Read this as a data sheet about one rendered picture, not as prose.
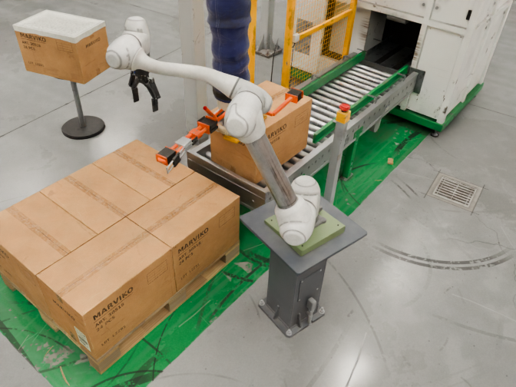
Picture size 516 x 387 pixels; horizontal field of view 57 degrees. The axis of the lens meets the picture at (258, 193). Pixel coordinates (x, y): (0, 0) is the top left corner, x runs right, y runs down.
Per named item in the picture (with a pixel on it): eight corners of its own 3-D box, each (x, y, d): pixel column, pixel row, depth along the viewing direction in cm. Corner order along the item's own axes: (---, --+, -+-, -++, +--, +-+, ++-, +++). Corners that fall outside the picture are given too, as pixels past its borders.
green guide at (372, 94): (404, 72, 452) (406, 63, 446) (415, 75, 447) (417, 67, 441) (312, 143, 353) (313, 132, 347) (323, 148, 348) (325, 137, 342)
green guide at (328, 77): (355, 56, 476) (356, 47, 470) (364, 59, 471) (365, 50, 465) (256, 117, 377) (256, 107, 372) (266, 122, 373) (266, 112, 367)
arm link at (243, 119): (322, 219, 238) (315, 249, 221) (292, 225, 245) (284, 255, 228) (257, 84, 200) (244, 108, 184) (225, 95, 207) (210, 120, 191)
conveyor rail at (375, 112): (408, 89, 457) (414, 71, 445) (414, 91, 455) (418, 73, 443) (261, 211, 315) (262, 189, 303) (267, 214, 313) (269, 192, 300)
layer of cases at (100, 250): (143, 181, 376) (137, 138, 350) (239, 239, 330) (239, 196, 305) (-2, 269, 302) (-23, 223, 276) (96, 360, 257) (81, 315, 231)
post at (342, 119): (322, 220, 370) (342, 107, 306) (329, 224, 367) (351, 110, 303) (318, 225, 366) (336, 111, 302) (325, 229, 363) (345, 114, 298)
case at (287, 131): (264, 127, 368) (266, 80, 342) (306, 147, 350) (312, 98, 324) (210, 161, 331) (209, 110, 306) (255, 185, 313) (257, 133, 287)
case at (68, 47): (112, 65, 424) (104, 21, 398) (84, 84, 395) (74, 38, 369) (57, 53, 439) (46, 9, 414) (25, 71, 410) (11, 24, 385)
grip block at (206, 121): (205, 123, 278) (204, 114, 274) (219, 127, 274) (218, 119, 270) (196, 130, 273) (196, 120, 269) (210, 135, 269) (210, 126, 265)
